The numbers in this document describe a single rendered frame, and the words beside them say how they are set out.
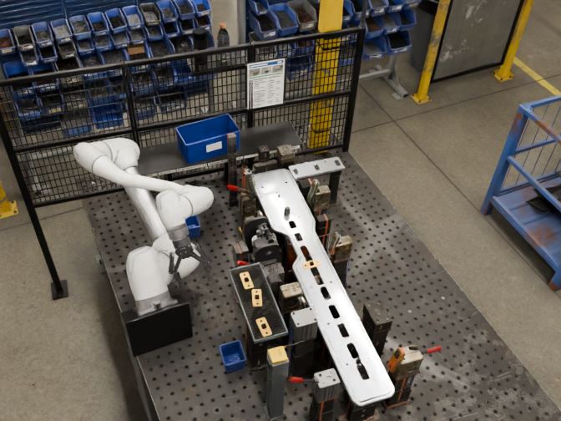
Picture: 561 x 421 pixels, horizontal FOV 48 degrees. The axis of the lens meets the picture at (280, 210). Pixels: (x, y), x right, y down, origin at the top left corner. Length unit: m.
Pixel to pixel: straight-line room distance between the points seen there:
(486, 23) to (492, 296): 2.49
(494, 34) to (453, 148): 1.15
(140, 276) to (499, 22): 4.04
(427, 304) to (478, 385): 0.47
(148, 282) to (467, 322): 1.54
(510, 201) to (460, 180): 0.49
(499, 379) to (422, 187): 2.12
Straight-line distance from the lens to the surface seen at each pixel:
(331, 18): 3.42
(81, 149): 3.09
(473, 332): 3.22
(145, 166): 3.36
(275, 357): 2.43
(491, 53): 6.06
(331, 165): 3.40
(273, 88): 3.47
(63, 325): 4.07
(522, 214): 4.67
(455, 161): 5.18
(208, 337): 3.04
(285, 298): 2.70
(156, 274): 2.87
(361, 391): 2.58
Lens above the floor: 3.24
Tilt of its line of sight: 46 degrees down
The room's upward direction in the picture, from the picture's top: 3 degrees clockwise
